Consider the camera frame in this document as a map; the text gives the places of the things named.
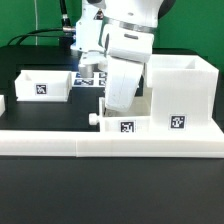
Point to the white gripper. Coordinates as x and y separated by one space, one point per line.
126 52

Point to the white drawer cabinet box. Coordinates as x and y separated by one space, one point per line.
179 96

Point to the white front drawer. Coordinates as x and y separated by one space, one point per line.
135 120

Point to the white drawer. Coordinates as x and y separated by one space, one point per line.
135 120
43 85

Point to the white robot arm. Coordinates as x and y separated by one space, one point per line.
136 15

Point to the white rear drawer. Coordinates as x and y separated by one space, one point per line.
43 85

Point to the white marker tag plate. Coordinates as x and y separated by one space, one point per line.
98 80

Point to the white L-shaped fence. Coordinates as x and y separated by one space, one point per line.
156 142

